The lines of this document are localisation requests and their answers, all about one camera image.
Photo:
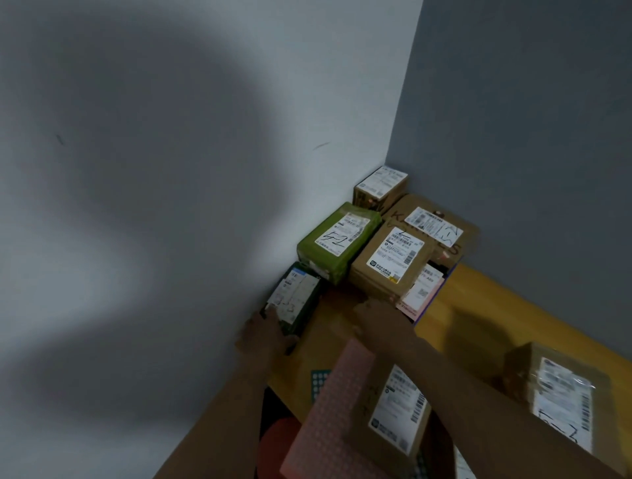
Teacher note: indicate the red stool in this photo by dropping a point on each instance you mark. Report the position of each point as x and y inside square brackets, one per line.
[279, 444]

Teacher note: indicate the person's right forearm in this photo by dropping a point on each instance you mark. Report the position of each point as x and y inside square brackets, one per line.
[494, 419]

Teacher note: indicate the person's left hand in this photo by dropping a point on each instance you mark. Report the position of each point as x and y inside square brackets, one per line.
[269, 340]

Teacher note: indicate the person's left forearm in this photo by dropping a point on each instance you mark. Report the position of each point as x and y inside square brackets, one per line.
[222, 424]

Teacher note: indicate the box marked 5-3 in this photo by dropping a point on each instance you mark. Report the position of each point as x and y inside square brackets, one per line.
[563, 395]

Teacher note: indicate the pink dot sticker sheet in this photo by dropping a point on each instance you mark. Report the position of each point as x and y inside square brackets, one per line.
[326, 424]

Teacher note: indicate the blue plastic grid pallet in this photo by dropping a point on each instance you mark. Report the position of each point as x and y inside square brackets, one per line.
[417, 320]

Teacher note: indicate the small cardboard parcel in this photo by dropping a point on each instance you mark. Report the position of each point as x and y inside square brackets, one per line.
[382, 182]

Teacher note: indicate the dark green box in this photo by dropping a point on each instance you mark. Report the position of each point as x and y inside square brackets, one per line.
[296, 291]

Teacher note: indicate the box with black KARRIE band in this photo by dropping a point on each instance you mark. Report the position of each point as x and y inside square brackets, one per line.
[434, 227]

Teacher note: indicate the person's right hand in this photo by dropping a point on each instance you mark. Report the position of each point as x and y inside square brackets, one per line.
[390, 328]

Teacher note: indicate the teal sticker sheet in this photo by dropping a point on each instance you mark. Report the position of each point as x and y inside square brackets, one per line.
[320, 385]

